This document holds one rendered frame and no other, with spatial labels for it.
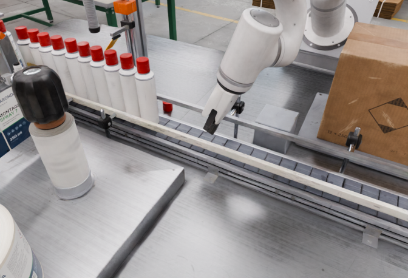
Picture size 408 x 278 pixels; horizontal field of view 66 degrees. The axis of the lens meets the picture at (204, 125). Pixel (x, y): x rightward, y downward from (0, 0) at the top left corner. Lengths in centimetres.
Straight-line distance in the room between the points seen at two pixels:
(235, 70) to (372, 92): 37
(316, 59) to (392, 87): 56
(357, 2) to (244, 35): 90
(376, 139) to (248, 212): 40
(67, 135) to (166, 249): 31
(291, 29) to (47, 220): 64
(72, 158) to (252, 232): 42
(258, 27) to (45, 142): 46
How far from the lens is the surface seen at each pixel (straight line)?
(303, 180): 76
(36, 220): 77
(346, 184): 82
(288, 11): 68
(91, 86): 100
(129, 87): 88
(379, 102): 89
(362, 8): 144
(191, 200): 79
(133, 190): 76
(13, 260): 58
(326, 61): 136
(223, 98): 69
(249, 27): 60
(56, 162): 71
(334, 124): 94
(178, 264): 70
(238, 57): 63
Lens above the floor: 144
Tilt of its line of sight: 38 degrees down
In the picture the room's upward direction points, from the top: straight up
